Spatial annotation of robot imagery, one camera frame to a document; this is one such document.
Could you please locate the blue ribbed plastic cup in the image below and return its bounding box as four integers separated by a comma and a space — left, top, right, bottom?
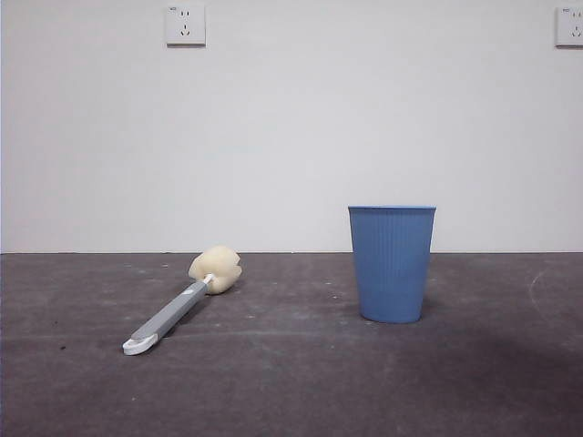
347, 204, 438, 325

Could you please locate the grey-handled sponge cup brush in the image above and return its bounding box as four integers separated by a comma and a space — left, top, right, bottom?
121, 244, 243, 358

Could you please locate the white wall socket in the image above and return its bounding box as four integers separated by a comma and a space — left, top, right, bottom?
554, 5, 583, 49
165, 4, 207, 47

